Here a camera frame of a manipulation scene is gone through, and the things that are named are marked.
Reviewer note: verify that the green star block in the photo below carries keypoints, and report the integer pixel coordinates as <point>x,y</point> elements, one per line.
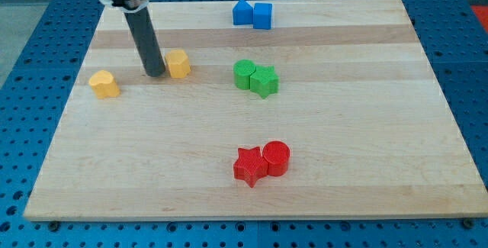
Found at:
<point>264,81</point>

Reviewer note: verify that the yellow heart block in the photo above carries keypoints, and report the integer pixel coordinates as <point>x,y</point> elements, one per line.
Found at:
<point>104,85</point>

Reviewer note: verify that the red circle block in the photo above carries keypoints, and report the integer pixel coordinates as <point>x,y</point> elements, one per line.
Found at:
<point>277,154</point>

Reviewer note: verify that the green circle block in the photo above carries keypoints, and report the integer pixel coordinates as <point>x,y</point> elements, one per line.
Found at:
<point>242,71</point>

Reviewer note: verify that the blue cube block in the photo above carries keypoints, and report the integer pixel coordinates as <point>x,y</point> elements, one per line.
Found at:
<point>262,16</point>

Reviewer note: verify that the yellow hexagon block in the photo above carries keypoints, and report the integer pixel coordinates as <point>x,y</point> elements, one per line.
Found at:
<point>178,63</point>

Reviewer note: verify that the blue perforated table mat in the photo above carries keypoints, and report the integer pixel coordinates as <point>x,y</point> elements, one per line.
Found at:
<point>35,92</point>

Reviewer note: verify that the light wooden board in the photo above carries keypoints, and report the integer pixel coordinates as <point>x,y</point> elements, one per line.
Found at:
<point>369,129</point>

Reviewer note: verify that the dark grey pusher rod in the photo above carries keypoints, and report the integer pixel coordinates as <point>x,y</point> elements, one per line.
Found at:
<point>144,36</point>

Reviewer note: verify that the red star block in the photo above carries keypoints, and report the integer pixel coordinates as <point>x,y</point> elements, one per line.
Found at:
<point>250,166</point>

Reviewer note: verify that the blue pentagon block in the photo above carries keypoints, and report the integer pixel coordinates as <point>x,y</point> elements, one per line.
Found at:
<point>243,13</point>

